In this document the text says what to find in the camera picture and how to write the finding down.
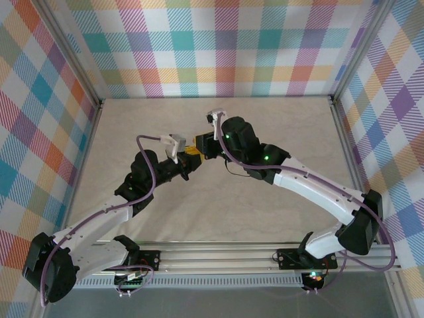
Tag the green controller board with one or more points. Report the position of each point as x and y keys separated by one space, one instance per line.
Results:
x=132 y=281

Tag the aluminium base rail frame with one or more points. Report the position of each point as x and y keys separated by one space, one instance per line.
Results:
x=215 y=256

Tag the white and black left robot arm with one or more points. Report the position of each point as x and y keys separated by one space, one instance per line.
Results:
x=99 y=225

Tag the aluminium frame post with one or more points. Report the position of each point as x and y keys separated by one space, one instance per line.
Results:
x=71 y=54
x=361 y=49

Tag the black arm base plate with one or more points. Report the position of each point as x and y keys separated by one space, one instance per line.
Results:
x=150 y=260
x=288 y=260

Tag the aluminium side rail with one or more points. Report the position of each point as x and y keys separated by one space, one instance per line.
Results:
x=96 y=119
x=351 y=145

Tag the small lit controller board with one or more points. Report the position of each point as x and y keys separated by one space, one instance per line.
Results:
x=314 y=277

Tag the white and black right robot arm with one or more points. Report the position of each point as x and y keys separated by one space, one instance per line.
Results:
x=314 y=192

